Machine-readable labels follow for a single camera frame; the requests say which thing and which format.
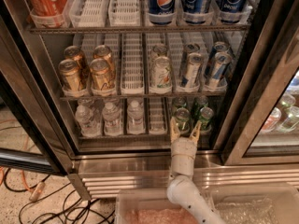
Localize silver blue can back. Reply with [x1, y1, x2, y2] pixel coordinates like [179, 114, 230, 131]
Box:
[181, 43, 200, 66]

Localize clear plastic bin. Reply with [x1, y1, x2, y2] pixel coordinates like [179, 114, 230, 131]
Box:
[210, 183, 299, 224]
[115, 189, 199, 224]

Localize gold can front right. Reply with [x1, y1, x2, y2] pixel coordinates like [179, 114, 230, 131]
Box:
[90, 58, 114, 91]

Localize gold can back right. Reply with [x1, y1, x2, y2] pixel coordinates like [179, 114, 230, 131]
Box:
[93, 45, 116, 76]

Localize blue pepsi can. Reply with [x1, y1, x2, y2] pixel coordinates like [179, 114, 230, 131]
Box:
[182, 0, 211, 24]
[216, 0, 247, 24]
[148, 0, 176, 25]

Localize silver blue can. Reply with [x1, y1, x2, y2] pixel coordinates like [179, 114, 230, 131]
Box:
[180, 52, 204, 88]
[181, 43, 200, 66]

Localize gold can back left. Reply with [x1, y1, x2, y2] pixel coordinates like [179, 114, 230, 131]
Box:
[64, 46, 89, 78]

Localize blue white can front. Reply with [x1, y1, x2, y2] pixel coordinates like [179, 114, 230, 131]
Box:
[205, 52, 232, 91]

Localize blue pepsi can right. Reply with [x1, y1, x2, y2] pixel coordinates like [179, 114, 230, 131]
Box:
[216, 0, 247, 24]

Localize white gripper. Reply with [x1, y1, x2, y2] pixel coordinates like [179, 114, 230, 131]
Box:
[170, 117, 202, 176]

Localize water bottle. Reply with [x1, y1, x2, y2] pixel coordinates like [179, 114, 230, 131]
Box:
[127, 100, 144, 134]
[102, 102, 121, 136]
[75, 105, 100, 138]

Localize water bottle right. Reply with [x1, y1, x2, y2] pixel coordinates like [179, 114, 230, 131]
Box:
[127, 100, 144, 134]

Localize open glass fridge door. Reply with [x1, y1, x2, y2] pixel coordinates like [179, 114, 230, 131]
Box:
[0, 0, 72, 175]

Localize red label bottle behind glass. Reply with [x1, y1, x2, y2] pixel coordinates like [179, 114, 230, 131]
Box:
[261, 107, 281, 133]

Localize gold can front left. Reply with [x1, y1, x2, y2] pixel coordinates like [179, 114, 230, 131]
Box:
[58, 59, 85, 91]

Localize blue white can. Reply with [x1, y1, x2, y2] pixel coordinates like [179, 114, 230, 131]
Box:
[205, 52, 232, 91]
[207, 41, 230, 65]

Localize stainless steel display fridge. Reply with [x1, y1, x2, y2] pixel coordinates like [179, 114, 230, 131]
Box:
[0, 0, 299, 201]

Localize gold can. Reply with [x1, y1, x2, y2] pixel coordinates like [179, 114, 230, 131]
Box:
[64, 46, 89, 78]
[58, 59, 85, 91]
[93, 45, 116, 76]
[90, 58, 114, 91]

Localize blue white can back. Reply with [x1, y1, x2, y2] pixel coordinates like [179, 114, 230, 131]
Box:
[207, 41, 230, 65]

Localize orange extension cord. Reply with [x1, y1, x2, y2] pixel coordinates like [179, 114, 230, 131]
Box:
[0, 119, 46, 203]

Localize green bottle behind glass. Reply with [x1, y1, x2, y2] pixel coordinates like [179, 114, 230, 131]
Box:
[277, 106, 299, 133]

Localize blue pepsi can middle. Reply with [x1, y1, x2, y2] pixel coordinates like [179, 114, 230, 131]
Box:
[182, 0, 211, 24]

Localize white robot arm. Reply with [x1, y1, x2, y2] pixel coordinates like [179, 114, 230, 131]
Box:
[166, 117, 225, 224]

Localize silver blue can front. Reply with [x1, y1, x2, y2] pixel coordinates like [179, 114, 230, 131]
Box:
[180, 52, 204, 88]

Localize white empty shelf tray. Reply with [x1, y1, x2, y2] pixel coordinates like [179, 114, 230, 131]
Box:
[121, 34, 144, 95]

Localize clear plastic bin right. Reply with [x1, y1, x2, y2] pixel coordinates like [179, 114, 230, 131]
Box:
[210, 183, 299, 224]

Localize clear plastic bin left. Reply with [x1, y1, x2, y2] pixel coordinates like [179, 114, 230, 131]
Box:
[115, 189, 199, 224]

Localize water bottle middle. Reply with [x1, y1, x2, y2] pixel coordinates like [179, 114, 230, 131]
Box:
[102, 102, 121, 136]

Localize water bottle left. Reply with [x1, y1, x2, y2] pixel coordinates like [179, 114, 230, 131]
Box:
[75, 105, 100, 138]

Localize black floor cables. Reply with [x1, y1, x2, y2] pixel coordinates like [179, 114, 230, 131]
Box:
[2, 168, 116, 224]

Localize blue pepsi can left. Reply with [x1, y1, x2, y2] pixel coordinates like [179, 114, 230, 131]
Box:
[148, 0, 176, 25]

